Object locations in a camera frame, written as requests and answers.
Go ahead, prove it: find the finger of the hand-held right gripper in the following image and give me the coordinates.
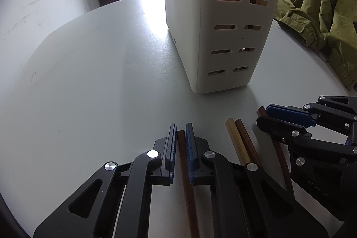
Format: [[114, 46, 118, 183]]
[[256, 115, 357, 157], [266, 95, 357, 127]]

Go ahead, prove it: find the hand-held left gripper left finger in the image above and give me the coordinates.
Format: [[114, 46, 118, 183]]
[[33, 123, 177, 238]]

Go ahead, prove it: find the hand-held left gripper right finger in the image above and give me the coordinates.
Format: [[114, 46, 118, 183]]
[[185, 123, 328, 238]]

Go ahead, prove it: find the brown wooden chopstick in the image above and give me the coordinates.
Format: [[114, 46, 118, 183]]
[[257, 106, 294, 194], [234, 118, 263, 170], [177, 130, 200, 238]]

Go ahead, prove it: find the light wooden chopstick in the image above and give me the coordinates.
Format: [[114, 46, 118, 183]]
[[225, 117, 253, 169]]

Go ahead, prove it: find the cream slotted utensil holder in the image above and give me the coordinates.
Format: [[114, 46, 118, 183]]
[[160, 0, 286, 94]]

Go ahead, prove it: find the olive green jacket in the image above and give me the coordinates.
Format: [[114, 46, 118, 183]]
[[273, 0, 357, 92]]

